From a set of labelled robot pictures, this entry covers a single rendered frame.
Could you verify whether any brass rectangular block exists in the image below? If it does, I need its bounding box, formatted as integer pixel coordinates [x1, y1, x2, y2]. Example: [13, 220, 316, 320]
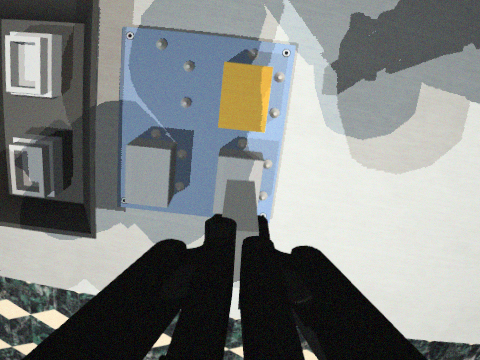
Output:
[218, 62, 273, 133]

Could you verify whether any light grey rectangular part with pocket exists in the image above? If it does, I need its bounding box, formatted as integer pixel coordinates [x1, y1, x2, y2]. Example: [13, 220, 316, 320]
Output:
[5, 32, 62, 98]
[9, 134, 64, 198]

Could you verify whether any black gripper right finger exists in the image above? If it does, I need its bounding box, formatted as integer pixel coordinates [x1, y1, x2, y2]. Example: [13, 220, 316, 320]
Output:
[236, 180, 427, 360]

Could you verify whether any grey rectangular block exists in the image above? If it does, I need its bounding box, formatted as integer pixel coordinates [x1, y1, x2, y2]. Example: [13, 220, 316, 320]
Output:
[213, 148, 264, 214]
[125, 138, 177, 208]

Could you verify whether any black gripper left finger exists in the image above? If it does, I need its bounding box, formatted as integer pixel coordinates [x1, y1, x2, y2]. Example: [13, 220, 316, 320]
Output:
[21, 180, 241, 360]

